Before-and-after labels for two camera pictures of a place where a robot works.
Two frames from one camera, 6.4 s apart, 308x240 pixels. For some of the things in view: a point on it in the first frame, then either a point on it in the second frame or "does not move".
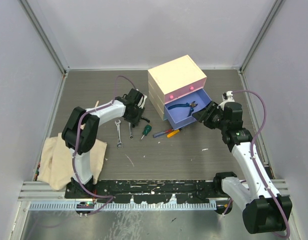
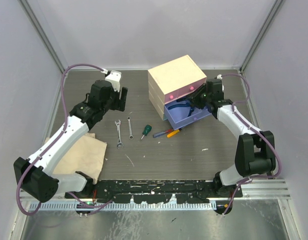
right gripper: [202, 115] -> [194, 98]
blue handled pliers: [192, 105] does not move
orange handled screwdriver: [173, 133] does not move
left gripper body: [133, 118] -> [113, 103]
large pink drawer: [187, 90] does not move
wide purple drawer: [179, 111] does not move
